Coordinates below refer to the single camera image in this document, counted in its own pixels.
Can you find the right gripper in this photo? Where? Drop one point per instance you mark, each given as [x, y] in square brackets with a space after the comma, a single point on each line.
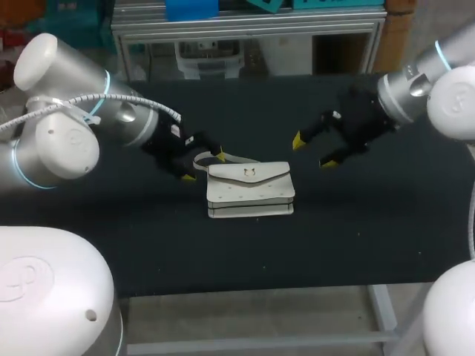
[365, 118]

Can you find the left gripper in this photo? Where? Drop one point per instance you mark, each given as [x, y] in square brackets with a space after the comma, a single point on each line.
[167, 142]

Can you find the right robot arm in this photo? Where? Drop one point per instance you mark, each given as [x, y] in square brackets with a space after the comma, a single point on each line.
[451, 100]

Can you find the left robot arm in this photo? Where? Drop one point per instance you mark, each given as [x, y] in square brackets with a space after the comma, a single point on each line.
[55, 148]

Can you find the white plastic container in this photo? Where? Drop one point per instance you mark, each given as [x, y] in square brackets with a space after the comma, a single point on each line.
[208, 55]

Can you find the blue plastic bin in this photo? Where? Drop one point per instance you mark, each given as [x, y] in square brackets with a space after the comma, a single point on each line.
[191, 9]

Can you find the teal box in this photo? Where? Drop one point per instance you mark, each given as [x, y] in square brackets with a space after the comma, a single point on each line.
[265, 4]

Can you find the aluminium frame table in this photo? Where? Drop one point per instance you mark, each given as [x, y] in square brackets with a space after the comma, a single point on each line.
[245, 27]

